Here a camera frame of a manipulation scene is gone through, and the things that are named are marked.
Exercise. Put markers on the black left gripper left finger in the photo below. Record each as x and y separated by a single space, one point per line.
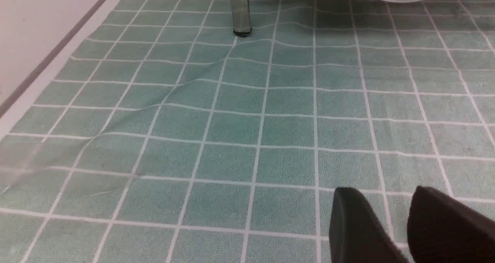
355 233

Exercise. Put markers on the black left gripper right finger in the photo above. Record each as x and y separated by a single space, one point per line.
440 229

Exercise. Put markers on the stainless steel shoe rack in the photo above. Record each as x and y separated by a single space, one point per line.
240 11

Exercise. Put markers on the green checkered floor cloth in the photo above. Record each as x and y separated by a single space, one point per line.
165 138

